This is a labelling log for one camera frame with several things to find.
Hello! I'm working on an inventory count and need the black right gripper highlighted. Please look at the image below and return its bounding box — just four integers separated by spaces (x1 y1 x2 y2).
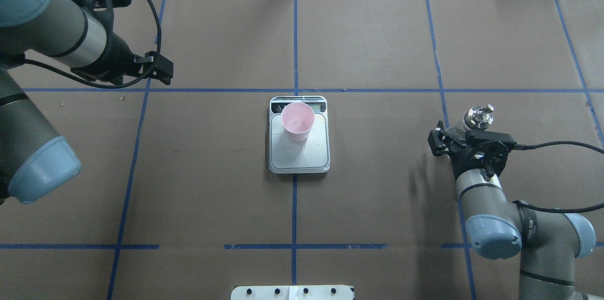
428 121 508 180

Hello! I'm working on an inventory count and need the pink plastic cup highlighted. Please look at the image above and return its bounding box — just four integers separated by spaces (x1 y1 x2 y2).
281 102 315 142

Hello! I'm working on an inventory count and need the silver digital kitchen scale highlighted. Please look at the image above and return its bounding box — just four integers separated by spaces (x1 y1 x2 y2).
268 95 331 175

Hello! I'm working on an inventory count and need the black braided camera cable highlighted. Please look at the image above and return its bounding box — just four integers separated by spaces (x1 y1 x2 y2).
512 141 604 213

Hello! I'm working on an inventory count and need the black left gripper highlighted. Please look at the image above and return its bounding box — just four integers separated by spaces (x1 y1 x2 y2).
97 32 174 84

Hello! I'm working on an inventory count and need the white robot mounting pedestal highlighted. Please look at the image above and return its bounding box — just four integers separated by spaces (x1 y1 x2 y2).
230 284 356 300

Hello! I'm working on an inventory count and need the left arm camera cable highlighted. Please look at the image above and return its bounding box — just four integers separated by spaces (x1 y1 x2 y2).
24 0 163 89

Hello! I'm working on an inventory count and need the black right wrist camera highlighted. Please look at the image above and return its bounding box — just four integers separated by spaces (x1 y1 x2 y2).
465 129 516 151

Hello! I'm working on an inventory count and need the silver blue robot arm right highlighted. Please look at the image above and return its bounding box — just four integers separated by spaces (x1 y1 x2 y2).
428 121 598 300

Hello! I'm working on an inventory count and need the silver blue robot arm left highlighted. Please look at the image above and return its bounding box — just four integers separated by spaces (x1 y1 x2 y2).
1 0 174 205

